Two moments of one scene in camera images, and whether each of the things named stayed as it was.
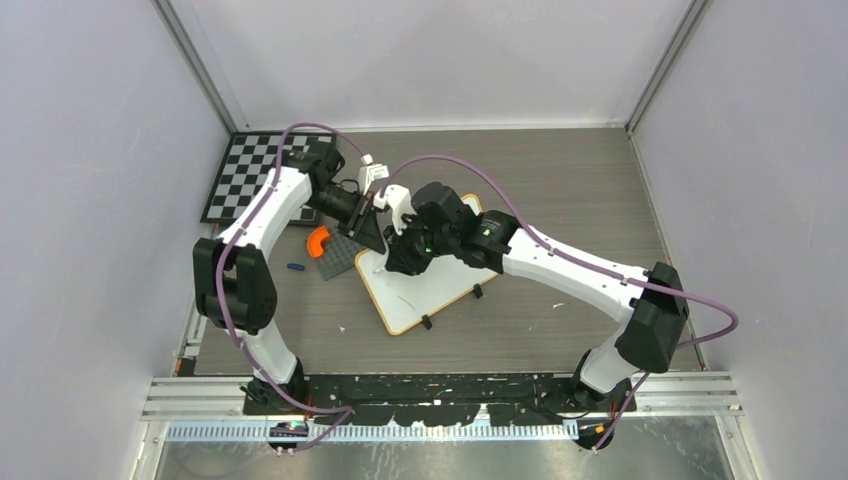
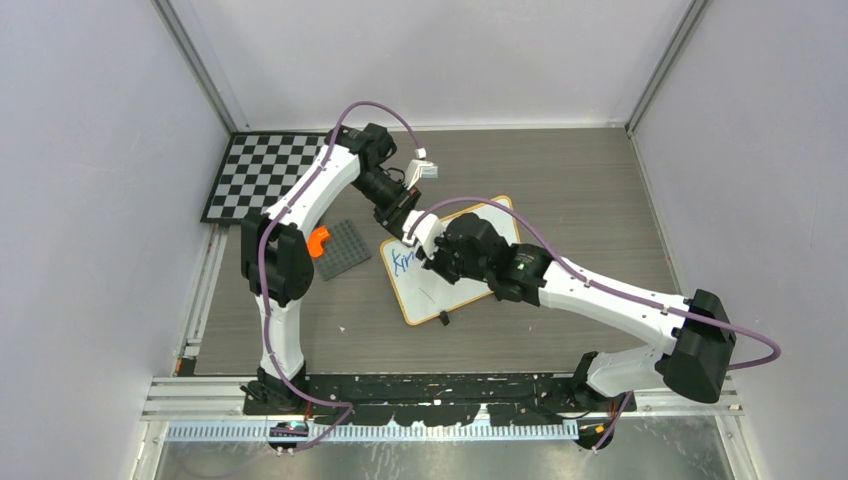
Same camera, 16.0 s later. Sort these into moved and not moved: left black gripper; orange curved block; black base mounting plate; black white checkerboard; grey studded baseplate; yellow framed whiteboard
Moved: left black gripper; yellow framed whiteboard
Not moved: black base mounting plate; orange curved block; grey studded baseplate; black white checkerboard
